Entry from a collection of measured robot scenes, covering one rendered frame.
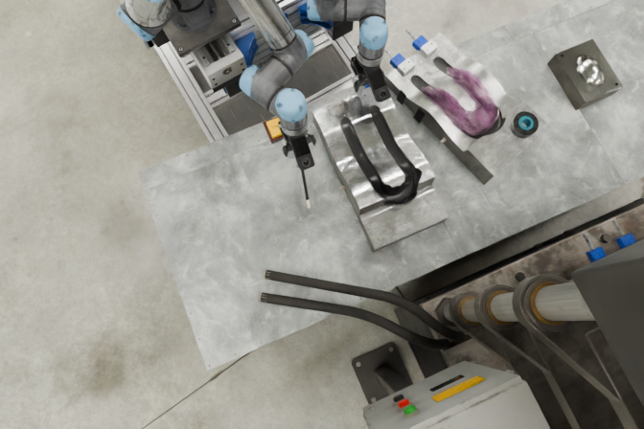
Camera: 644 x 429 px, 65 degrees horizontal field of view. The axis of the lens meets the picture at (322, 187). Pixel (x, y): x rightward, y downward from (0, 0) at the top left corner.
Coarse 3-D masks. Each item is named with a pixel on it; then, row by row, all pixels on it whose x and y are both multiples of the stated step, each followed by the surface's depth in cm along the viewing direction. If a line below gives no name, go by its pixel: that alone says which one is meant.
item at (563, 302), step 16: (544, 288) 87; (560, 288) 81; (576, 288) 75; (448, 304) 156; (464, 304) 136; (496, 304) 109; (544, 304) 85; (560, 304) 79; (576, 304) 74; (448, 320) 157; (512, 320) 105; (560, 320) 84; (576, 320) 79; (592, 320) 75
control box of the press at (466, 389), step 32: (384, 352) 233; (384, 384) 194; (416, 384) 127; (448, 384) 111; (480, 384) 99; (512, 384) 93; (384, 416) 109; (416, 416) 97; (448, 416) 92; (480, 416) 91; (512, 416) 91
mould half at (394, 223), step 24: (336, 120) 168; (360, 120) 169; (336, 144) 167; (408, 144) 166; (336, 168) 168; (360, 168) 163; (384, 168) 161; (360, 192) 157; (432, 192) 165; (360, 216) 162; (384, 216) 163; (408, 216) 163; (432, 216) 163; (384, 240) 161
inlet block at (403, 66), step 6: (390, 54) 178; (390, 60) 177; (396, 60) 176; (402, 60) 176; (408, 60) 175; (396, 66) 176; (402, 66) 174; (408, 66) 174; (414, 66) 175; (402, 72) 174; (408, 72) 176
